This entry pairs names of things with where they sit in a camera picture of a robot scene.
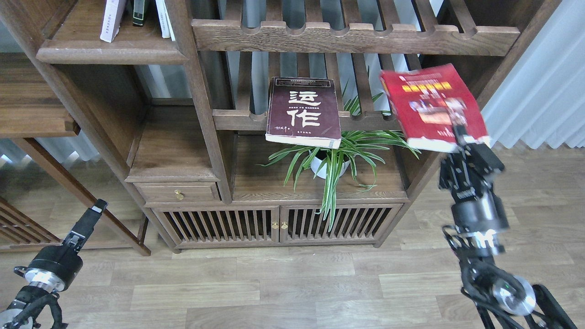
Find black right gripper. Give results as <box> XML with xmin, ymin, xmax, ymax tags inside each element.
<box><xmin>439</xmin><ymin>125</ymin><xmax>509</xmax><ymax>237</ymax></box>

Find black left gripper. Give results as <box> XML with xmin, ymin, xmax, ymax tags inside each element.
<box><xmin>13</xmin><ymin>199</ymin><xmax>108</xmax><ymax>293</ymax></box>

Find dark red book white characters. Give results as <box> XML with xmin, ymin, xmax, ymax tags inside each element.
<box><xmin>265</xmin><ymin>77</ymin><xmax>342</xmax><ymax>149</ymax></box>

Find white lavender paperback book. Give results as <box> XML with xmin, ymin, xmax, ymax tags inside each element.
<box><xmin>100</xmin><ymin>0</ymin><xmax>126</xmax><ymax>43</ymax></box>

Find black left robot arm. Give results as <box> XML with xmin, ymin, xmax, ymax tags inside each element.
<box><xmin>1</xmin><ymin>199</ymin><xmax>108</xmax><ymax>329</ymax></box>

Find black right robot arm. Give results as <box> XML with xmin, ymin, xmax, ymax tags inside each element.
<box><xmin>439</xmin><ymin>125</ymin><xmax>576</xmax><ymax>329</ymax></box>

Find white curtain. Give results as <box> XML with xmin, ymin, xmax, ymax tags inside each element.
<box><xmin>482</xmin><ymin>0</ymin><xmax>585</xmax><ymax>149</ymax></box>

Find green spider plant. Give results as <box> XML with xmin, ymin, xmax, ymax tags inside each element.
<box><xmin>260</xmin><ymin>69</ymin><xmax>421</xmax><ymax>232</ymax></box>

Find wooden side furniture left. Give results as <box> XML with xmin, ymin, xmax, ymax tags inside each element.
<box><xmin>0</xmin><ymin>53</ymin><xmax>152</xmax><ymax>256</ymax></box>

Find white plant pot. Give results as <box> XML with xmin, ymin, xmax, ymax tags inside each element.
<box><xmin>310</xmin><ymin>150</ymin><xmax>350</xmax><ymax>179</ymax></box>

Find dark wooden bookshelf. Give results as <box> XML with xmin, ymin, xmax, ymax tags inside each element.
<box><xmin>1</xmin><ymin>0</ymin><xmax>560</xmax><ymax>251</ymax></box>

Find white upright book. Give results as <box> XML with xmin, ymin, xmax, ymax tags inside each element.
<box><xmin>155</xmin><ymin>0</ymin><xmax>176</xmax><ymax>41</ymax></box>

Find dark green upright book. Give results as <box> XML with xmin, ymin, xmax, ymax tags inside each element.
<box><xmin>132</xmin><ymin>0</ymin><xmax>147</xmax><ymax>27</ymax></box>

